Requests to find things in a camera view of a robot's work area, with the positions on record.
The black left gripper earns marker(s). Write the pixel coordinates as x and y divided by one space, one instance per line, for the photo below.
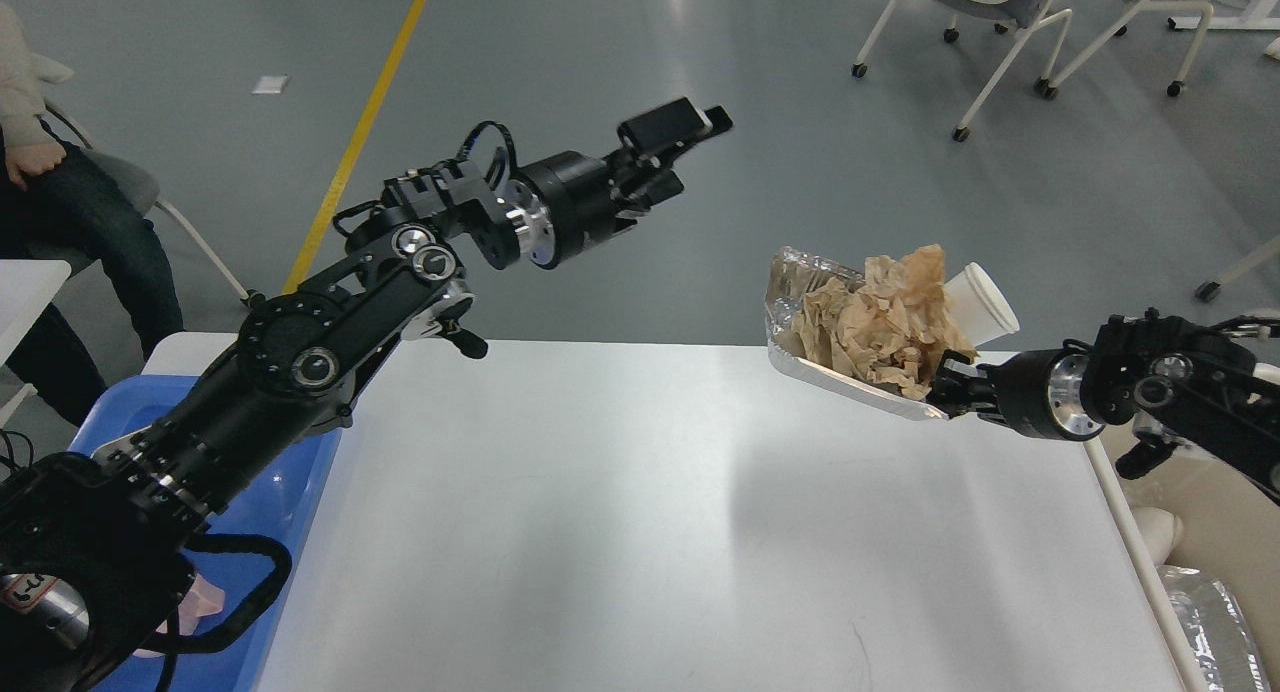
567 203

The person in beige sweater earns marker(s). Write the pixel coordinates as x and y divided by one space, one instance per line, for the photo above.
79 205

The white chair top right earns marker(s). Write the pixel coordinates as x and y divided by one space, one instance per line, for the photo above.
1022 18

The aluminium foil tray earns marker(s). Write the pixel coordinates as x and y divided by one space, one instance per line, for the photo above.
810 372

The white chair leg right edge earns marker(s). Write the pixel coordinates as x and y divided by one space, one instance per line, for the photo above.
1210 288

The pink mug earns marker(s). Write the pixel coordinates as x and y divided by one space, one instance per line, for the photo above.
203 600

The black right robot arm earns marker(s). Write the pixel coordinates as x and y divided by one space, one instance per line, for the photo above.
1175 382

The grey office chair left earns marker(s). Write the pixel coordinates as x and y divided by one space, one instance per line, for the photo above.
144 193

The blue plastic tray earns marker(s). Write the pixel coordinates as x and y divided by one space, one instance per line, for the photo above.
280 504

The cream paper cup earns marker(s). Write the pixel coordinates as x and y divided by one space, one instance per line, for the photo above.
978 307

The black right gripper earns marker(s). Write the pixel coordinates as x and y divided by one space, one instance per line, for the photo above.
1038 394

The beige plastic bin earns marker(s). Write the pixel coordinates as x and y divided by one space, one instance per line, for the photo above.
1228 529

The person's hand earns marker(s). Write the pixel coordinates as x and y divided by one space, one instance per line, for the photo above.
31 160

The white side table left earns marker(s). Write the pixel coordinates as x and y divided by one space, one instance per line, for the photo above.
27 287

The brown paper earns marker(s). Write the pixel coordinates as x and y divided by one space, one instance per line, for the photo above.
888 325

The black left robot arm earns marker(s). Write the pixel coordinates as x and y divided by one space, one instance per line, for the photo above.
109 553

